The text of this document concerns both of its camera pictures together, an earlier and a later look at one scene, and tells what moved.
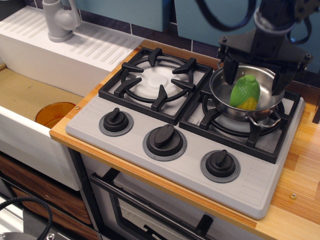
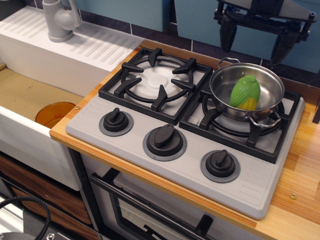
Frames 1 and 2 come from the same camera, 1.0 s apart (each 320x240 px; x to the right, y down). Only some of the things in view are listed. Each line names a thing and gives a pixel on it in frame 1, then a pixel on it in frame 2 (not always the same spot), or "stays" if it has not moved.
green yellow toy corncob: [245, 93] stays
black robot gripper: [265, 45] to [286, 17]
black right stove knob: [220, 166] stays
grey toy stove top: [183, 156] stays
